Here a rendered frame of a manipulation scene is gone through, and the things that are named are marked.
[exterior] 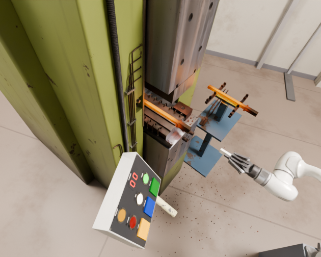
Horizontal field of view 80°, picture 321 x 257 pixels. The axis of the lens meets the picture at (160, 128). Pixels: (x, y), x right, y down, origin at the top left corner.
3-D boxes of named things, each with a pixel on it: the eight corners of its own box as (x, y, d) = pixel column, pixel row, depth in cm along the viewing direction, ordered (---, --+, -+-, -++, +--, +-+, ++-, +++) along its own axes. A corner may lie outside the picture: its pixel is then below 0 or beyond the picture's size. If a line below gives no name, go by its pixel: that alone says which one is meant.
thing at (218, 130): (241, 116, 183) (242, 115, 182) (220, 142, 163) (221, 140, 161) (214, 100, 194) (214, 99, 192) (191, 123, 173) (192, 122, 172)
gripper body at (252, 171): (251, 181, 111) (236, 171, 114) (256, 171, 115) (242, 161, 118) (257, 176, 105) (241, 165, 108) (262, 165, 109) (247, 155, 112)
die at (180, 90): (192, 85, 110) (196, 71, 103) (171, 103, 100) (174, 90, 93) (137, 55, 124) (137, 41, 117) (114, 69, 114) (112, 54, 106)
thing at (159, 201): (177, 212, 132) (178, 210, 128) (172, 219, 129) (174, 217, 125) (130, 174, 147) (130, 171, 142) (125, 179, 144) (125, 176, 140)
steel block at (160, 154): (188, 148, 179) (199, 117, 144) (163, 178, 160) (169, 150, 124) (142, 117, 198) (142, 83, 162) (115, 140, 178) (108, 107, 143)
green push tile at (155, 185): (160, 183, 104) (154, 177, 99) (157, 197, 99) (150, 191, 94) (157, 183, 105) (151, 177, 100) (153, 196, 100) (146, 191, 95)
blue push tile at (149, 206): (155, 202, 98) (149, 196, 93) (152, 217, 93) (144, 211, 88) (152, 202, 99) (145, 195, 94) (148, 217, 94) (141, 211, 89)
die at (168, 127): (182, 124, 138) (184, 116, 132) (165, 142, 128) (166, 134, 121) (138, 96, 152) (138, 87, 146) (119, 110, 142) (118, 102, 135)
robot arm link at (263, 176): (265, 177, 114) (255, 171, 116) (273, 170, 107) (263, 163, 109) (259, 188, 109) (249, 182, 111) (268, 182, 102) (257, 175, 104)
